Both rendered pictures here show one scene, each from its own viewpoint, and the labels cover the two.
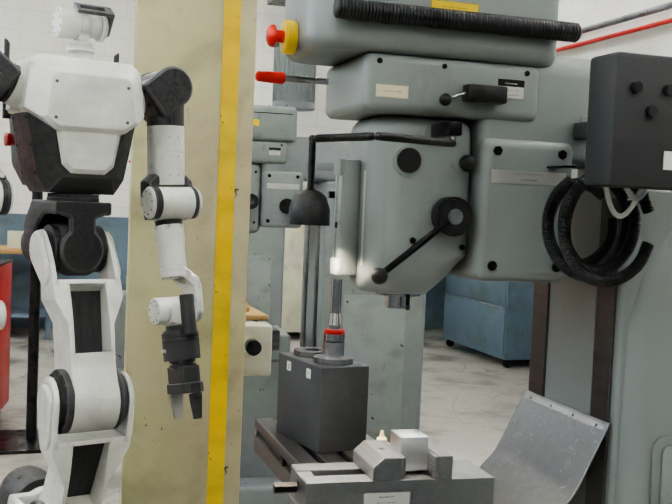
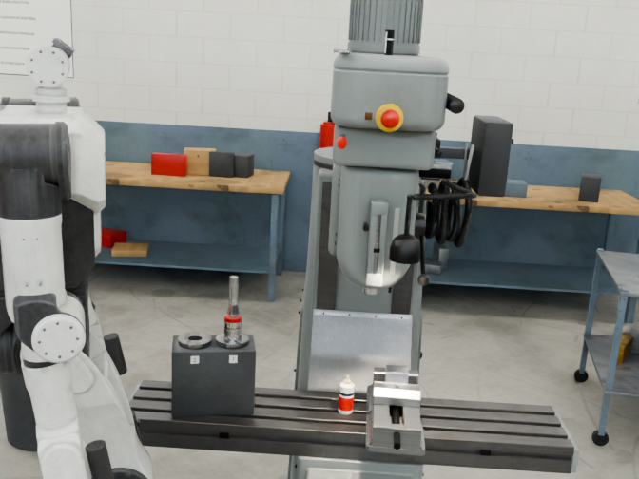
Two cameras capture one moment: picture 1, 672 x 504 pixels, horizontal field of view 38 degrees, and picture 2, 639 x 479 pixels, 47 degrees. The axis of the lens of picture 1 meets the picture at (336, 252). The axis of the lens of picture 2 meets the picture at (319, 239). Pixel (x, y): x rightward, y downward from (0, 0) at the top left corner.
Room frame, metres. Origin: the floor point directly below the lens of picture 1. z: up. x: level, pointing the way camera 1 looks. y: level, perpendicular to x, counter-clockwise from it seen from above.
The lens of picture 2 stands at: (1.36, 1.68, 1.91)
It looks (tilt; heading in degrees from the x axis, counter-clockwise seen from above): 15 degrees down; 289
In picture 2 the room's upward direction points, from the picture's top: 3 degrees clockwise
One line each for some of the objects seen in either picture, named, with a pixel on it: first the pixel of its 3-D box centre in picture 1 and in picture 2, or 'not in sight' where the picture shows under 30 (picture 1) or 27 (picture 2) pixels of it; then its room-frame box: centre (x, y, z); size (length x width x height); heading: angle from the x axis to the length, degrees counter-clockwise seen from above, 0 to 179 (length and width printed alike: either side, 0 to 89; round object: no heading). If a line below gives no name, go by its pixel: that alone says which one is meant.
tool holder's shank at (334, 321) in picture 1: (335, 304); (233, 296); (2.16, 0.00, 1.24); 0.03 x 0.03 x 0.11
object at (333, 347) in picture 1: (333, 345); (232, 329); (2.16, 0.00, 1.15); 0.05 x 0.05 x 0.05
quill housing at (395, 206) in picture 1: (404, 205); (376, 221); (1.82, -0.12, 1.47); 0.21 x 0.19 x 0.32; 18
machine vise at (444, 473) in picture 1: (391, 478); (395, 401); (1.73, -0.12, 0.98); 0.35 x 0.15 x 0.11; 105
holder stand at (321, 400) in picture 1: (321, 396); (213, 372); (2.21, 0.02, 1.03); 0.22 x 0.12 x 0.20; 28
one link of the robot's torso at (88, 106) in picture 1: (69, 120); (18, 186); (2.28, 0.63, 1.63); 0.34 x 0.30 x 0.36; 125
